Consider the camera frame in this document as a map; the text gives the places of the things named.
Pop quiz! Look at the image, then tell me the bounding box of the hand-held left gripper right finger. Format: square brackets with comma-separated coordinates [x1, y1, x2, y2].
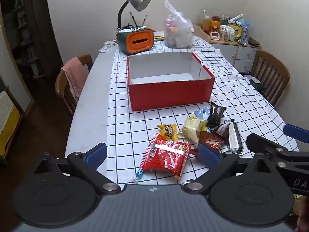
[182, 143, 278, 195]

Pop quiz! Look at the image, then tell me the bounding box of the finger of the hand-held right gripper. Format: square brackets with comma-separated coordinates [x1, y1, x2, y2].
[284, 124, 309, 143]
[246, 133, 289, 157]

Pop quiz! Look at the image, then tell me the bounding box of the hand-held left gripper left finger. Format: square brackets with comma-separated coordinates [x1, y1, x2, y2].
[34, 142, 121, 195]

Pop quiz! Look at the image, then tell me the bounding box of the red-brown snack packet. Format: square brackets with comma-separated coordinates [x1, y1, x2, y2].
[189, 130, 225, 157]

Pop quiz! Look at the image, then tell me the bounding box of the dark brown candy packet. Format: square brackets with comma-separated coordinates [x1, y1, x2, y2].
[216, 123, 230, 136]

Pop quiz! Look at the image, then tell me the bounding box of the black and white snack bar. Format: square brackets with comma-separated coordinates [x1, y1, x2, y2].
[226, 119, 244, 155]

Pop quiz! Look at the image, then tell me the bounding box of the pale yellow snack packet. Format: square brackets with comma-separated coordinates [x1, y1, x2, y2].
[177, 116, 208, 143]

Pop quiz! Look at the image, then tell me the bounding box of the black snack packet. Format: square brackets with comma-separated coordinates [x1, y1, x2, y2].
[207, 102, 227, 127]

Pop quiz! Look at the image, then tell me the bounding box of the light blue snack packet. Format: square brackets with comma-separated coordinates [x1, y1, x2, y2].
[194, 106, 212, 120]

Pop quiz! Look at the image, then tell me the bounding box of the large red snack packet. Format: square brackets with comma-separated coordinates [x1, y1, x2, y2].
[139, 133, 191, 181]

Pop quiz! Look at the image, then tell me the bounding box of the small candy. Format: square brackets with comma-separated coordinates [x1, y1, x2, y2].
[131, 169, 145, 183]

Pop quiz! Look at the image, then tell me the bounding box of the yellow candy packet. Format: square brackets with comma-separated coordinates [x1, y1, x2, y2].
[157, 124, 179, 141]

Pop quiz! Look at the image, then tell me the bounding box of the red cardboard box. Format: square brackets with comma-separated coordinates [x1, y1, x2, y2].
[127, 52, 216, 112]

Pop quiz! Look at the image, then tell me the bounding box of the clear plastic bag of snacks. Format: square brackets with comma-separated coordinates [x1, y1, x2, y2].
[163, 0, 195, 49]

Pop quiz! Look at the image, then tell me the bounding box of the person's right hand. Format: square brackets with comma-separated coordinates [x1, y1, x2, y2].
[293, 195, 309, 232]

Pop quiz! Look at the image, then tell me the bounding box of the white checked tablecloth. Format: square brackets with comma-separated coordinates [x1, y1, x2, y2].
[106, 31, 300, 192]

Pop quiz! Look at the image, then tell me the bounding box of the wooden chair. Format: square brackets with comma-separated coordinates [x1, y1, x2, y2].
[55, 54, 93, 116]
[250, 50, 291, 107]

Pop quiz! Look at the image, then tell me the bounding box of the pink towel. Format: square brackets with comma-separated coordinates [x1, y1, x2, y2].
[61, 57, 87, 97]

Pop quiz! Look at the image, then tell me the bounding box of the white cabinet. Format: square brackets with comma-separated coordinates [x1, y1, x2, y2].
[210, 37, 261, 75]

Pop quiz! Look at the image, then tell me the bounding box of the yellow bench white cushion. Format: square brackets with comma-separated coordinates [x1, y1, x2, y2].
[0, 90, 24, 160]

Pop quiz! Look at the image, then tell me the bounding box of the clear water bottle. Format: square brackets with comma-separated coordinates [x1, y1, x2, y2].
[241, 25, 250, 45]

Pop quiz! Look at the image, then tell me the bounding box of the paper sheet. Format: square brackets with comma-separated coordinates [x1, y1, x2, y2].
[99, 41, 118, 53]

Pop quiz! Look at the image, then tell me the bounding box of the orange green desk organizer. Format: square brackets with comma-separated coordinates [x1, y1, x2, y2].
[116, 26, 154, 55]

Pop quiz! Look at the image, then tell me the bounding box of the wooden desktop tray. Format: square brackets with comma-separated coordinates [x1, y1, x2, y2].
[194, 23, 259, 45]

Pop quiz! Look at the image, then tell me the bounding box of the juice bottle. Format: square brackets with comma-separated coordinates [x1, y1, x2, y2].
[202, 15, 212, 35]

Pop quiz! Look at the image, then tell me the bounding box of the dark bookshelf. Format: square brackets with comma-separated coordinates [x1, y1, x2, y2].
[0, 0, 61, 78]

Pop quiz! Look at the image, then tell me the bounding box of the silver desk lamp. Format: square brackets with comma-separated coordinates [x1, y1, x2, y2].
[117, 0, 152, 29]

